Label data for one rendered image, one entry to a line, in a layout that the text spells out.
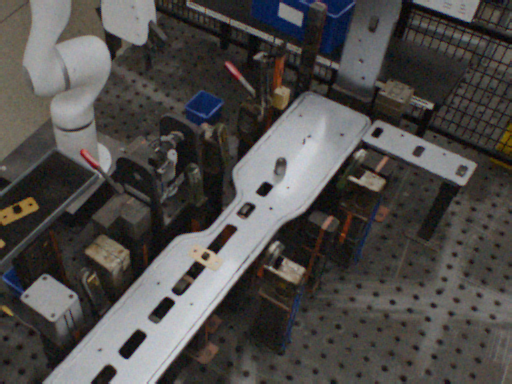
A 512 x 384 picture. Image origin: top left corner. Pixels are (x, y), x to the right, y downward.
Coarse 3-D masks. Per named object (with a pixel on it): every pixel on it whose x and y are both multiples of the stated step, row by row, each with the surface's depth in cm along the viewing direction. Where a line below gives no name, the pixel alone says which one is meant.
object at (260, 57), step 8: (256, 56) 154; (264, 56) 155; (256, 64) 154; (264, 64) 154; (272, 64) 153; (256, 72) 156; (264, 72) 158; (256, 80) 158; (264, 80) 160; (256, 88) 160; (264, 88) 162; (256, 96) 162; (264, 96) 164
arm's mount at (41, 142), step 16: (48, 128) 198; (32, 144) 193; (48, 144) 193; (112, 144) 194; (16, 160) 189; (32, 160) 189; (112, 160) 189; (0, 176) 185; (16, 176) 184; (112, 176) 188; (96, 192) 183; (112, 192) 193; (80, 208) 178; (96, 208) 188; (64, 224) 184; (80, 224) 184
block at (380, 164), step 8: (368, 152) 166; (368, 160) 164; (376, 160) 164; (384, 160) 164; (392, 160) 164; (368, 168) 163; (376, 168) 162; (384, 168) 162; (392, 168) 162; (384, 176) 161; (368, 232) 184
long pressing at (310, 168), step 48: (288, 144) 165; (336, 144) 165; (240, 192) 154; (288, 192) 155; (192, 240) 146; (240, 240) 146; (144, 288) 138; (192, 288) 138; (96, 336) 131; (192, 336) 131
